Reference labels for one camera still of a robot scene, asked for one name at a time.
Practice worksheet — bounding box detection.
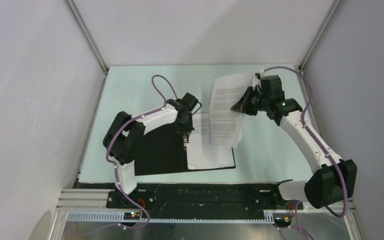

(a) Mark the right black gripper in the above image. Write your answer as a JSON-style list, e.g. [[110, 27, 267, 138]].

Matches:
[[231, 86, 270, 117]]

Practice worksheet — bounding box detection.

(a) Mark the printed paper sheet top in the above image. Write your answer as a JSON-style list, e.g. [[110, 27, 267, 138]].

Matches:
[[209, 72, 254, 148]]

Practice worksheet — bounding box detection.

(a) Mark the red folder black inside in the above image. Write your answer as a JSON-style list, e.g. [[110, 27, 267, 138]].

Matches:
[[133, 114, 237, 177]]

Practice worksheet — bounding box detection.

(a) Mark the white paper sheet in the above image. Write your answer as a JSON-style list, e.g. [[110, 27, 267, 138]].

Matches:
[[186, 112, 236, 171]]

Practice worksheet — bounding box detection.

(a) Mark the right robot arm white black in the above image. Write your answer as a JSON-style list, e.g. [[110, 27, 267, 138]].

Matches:
[[231, 73, 358, 209]]

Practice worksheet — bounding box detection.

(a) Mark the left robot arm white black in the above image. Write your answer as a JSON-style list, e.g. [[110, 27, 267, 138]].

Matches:
[[102, 92, 201, 208]]

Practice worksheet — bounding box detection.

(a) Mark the metal folder clip mechanism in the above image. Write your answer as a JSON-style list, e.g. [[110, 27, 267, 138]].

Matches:
[[182, 133, 190, 152]]

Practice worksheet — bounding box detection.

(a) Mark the left circuit board with leds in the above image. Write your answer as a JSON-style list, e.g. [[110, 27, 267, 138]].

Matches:
[[123, 211, 142, 221]]

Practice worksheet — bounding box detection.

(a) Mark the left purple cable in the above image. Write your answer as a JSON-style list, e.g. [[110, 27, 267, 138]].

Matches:
[[105, 74, 180, 231]]

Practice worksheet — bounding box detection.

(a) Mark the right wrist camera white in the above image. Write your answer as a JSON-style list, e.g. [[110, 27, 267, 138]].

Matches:
[[258, 69, 266, 78]]

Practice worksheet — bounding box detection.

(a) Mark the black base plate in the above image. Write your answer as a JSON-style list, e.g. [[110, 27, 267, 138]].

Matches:
[[76, 181, 339, 221]]

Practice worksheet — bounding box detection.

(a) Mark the grey slotted cable duct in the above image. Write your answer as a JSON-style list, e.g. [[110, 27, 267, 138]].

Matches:
[[66, 211, 275, 224]]

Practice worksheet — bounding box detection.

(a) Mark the right circuit board with wires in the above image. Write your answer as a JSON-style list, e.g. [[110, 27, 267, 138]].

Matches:
[[273, 216, 294, 229]]

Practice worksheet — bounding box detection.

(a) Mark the right aluminium frame post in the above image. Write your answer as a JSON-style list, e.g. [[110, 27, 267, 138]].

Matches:
[[298, 0, 346, 73]]

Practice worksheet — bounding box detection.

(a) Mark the aluminium frame post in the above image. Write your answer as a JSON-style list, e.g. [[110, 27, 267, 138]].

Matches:
[[63, 0, 109, 75], [298, 0, 346, 73]]

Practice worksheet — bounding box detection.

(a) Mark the left aluminium frame post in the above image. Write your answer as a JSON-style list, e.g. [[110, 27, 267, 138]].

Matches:
[[63, 0, 109, 75]]

